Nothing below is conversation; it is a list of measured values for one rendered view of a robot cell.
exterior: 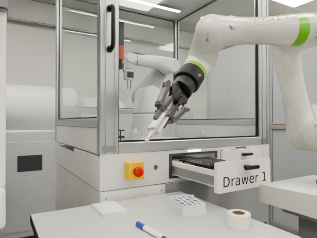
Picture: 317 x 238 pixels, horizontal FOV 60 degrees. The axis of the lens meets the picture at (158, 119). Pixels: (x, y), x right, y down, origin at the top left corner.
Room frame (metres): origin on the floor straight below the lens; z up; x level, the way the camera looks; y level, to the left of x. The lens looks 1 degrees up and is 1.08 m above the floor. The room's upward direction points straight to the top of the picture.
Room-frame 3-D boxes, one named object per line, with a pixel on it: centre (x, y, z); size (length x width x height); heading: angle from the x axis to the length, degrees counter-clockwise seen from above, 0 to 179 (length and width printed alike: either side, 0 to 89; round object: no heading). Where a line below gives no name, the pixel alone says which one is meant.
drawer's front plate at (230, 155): (1.48, -0.45, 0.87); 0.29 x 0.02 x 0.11; 121
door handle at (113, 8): (1.08, 0.18, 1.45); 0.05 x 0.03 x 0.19; 31
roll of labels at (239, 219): (0.83, -0.24, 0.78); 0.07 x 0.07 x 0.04
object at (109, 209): (0.97, 0.18, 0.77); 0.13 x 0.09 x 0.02; 31
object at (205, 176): (1.24, -0.22, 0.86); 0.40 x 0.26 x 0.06; 31
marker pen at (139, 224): (0.78, 0.02, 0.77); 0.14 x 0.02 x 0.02; 36
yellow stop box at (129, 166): (1.13, 0.10, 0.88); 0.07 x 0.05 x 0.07; 121
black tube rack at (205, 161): (1.23, -0.23, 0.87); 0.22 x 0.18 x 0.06; 31
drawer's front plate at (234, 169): (1.06, -0.33, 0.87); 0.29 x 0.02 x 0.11; 121
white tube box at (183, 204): (0.98, -0.10, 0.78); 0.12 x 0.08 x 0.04; 20
